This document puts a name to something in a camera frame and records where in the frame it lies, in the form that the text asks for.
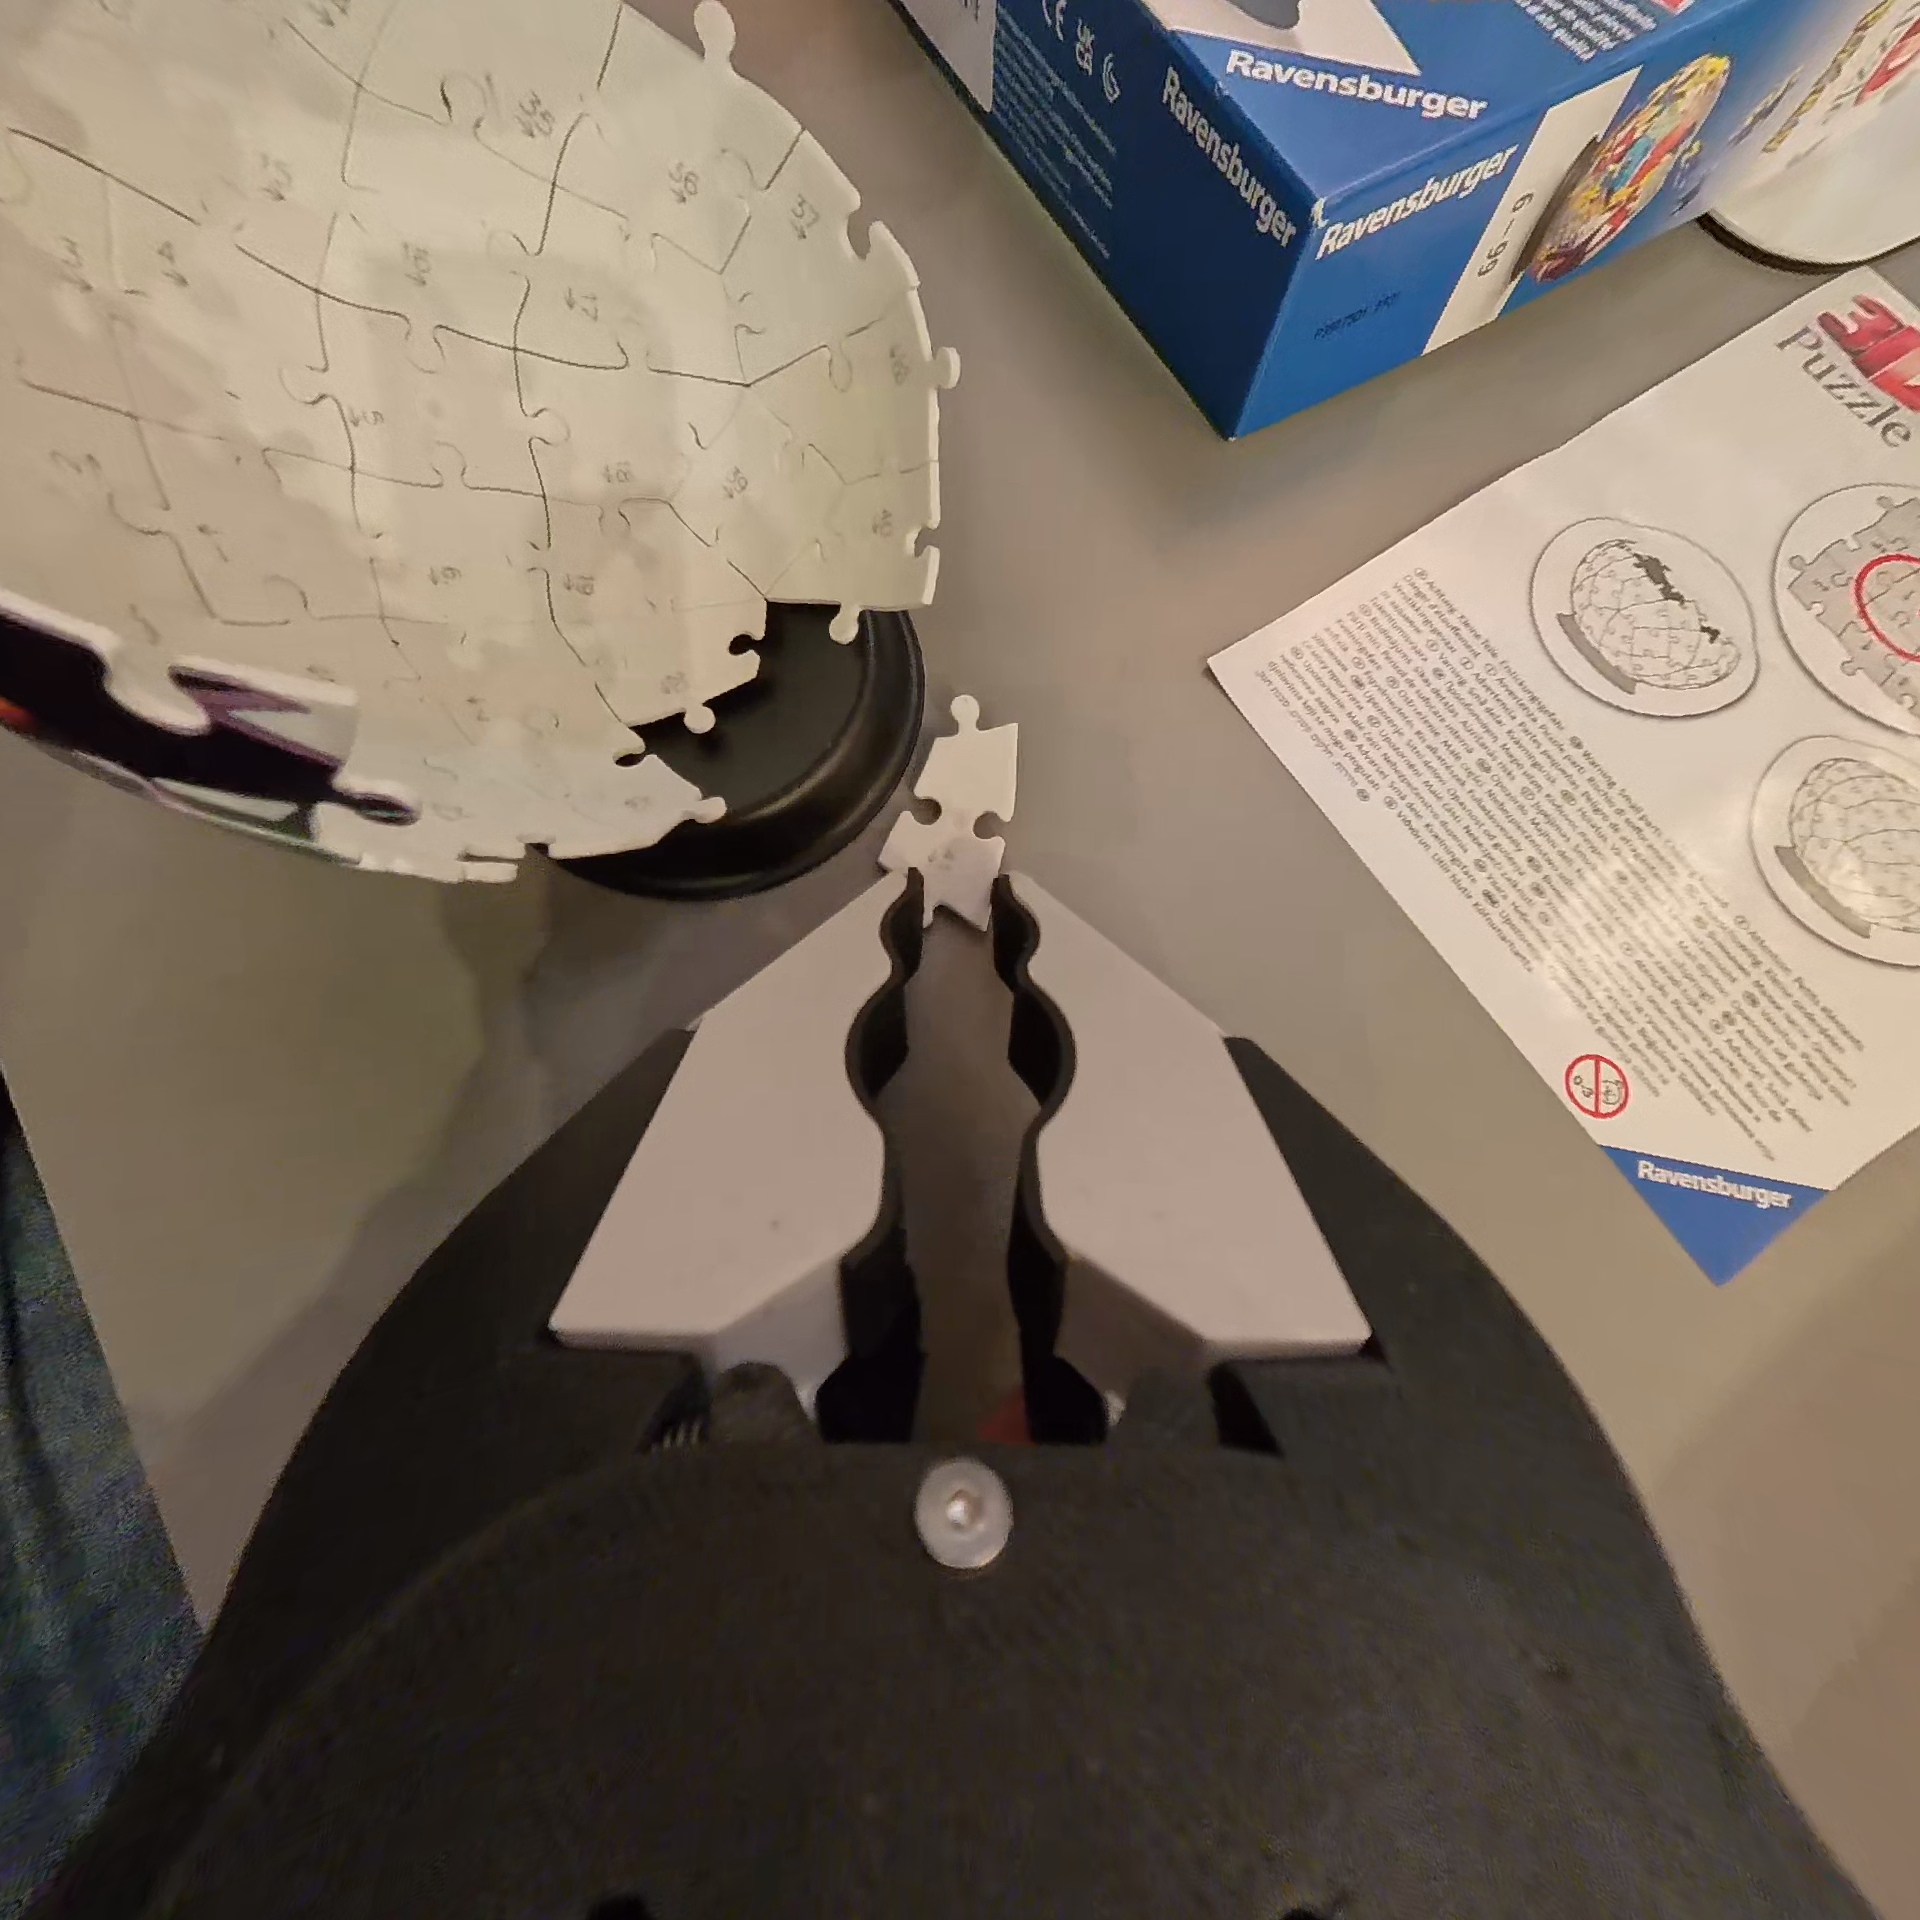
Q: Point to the partly built puzzle ball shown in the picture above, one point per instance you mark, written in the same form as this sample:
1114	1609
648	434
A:
449	372

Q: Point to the single white-backed puzzle piece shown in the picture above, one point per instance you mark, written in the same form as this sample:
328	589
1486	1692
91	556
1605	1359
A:
960	808

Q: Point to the black round ball stand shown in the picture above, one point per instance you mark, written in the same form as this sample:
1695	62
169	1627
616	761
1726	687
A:
807	749

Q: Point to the blue fabric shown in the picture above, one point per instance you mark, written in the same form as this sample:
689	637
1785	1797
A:
76	1501

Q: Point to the white puzzle half shell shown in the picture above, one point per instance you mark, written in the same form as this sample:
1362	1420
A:
1830	233

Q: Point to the blue puzzle box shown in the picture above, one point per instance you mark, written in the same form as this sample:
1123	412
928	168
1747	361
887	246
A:
1199	227

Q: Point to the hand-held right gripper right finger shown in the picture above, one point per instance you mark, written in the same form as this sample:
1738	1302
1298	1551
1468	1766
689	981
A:
1183	1182

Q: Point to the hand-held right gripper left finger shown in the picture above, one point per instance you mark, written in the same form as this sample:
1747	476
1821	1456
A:
721	1182

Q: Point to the white instruction sheet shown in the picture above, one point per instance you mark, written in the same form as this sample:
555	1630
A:
1502	842

